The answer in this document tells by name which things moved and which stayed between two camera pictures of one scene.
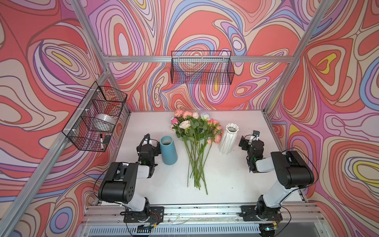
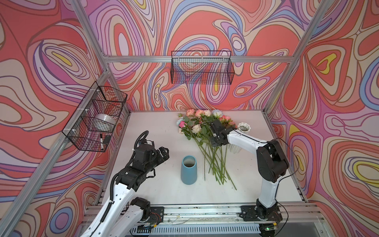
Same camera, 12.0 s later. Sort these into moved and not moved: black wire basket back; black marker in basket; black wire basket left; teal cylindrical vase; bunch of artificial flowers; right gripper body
Moved: teal cylindrical vase; right gripper body; bunch of artificial flowers
Not moved: black wire basket back; black wire basket left; black marker in basket
